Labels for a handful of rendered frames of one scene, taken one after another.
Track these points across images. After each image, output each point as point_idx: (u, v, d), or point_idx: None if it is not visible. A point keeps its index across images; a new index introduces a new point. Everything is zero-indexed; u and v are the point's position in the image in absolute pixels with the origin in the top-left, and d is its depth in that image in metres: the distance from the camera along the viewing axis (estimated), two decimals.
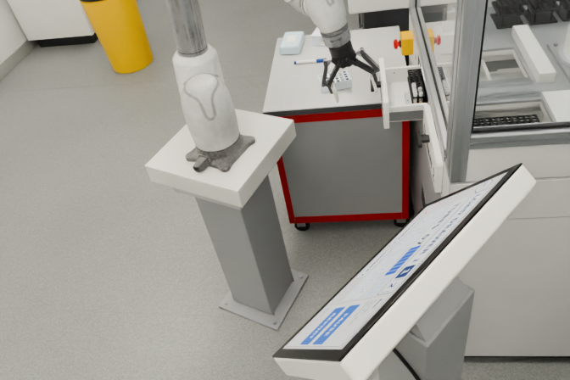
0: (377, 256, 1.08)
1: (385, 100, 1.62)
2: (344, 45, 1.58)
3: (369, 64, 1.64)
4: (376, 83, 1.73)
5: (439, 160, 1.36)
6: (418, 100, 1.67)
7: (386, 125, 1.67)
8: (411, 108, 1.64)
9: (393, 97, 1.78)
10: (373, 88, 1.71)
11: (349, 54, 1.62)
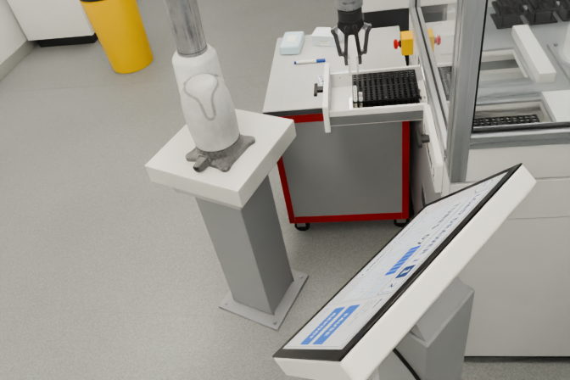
0: (377, 256, 1.08)
1: (324, 104, 1.65)
2: (355, 10, 1.52)
3: (364, 41, 1.61)
4: (319, 88, 1.76)
5: (439, 160, 1.36)
6: (359, 104, 1.70)
7: (326, 129, 1.70)
8: (351, 113, 1.67)
9: (338, 102, 1.81)
10: (315, 93, 1.74)
11: (356, 22, 1.57)
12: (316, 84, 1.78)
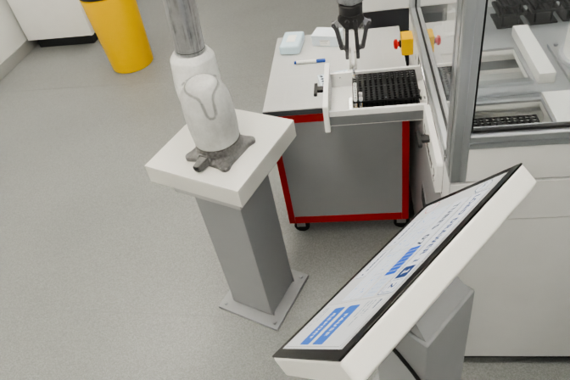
0: (377, 256, 1.08)
1: (324, 104, 1.65)
2: (356, 5, 1.55)
3: (363, 36, 1.63)
4: (319, 88, 1.76)
5: (439, 160, 1.36)
6: (359, 104, 1.70)
7: (326, 129, 1.70)
8: (351, 113, 1.67)
9: (338, 102, 1.81)
10: (315, 93, 1.74)
11: (357, 16, 1.59)
12: (316, 84, 1.78)
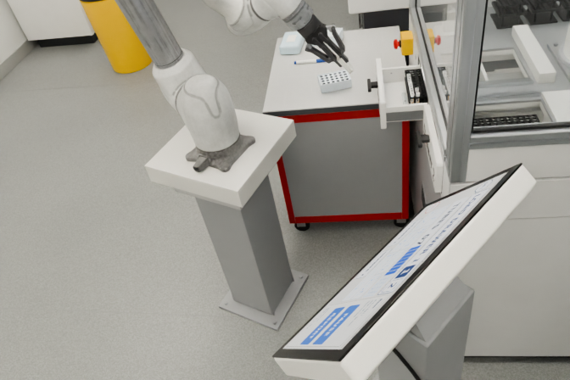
0: (377, 256, 1.08)
1: (382, 100, 1.62)
2: (309, 22, 1.57)
3: (337, 41, 1.63)
4: (373, 83, 1.73)
5: (439, 160, 1.36)
6: (415, 100, 1.67)
7: (382, 125, 1.67)
8: (408, 108, 1.64)
9: (391, 97, 1.78)
10: (371, 88, 1.71)
11: (319, 30, 1.60)
12: (370, 80, 1.75)
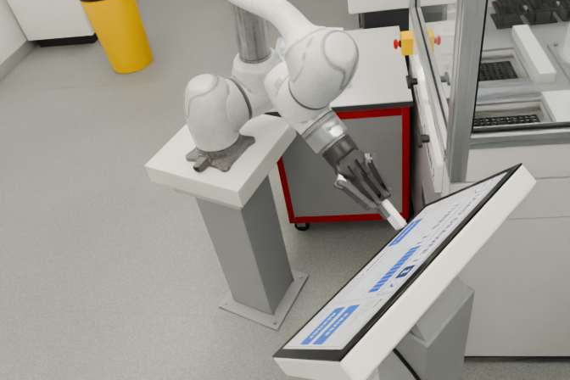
0: (377, 256, 1.08)
1: (424, 97, 1.60)
2: (345, 134, 1.10)
3: (379, 175, 1.11)
4: (412, 80, 1.71)
5: (439, 160, 1.36)
6: None
7: (423, 122, 1.65)
8: None
9: None
10: (410, 85, 1.69)
11: (355, 153, 1.11)
12: (409, 76, 1.73)
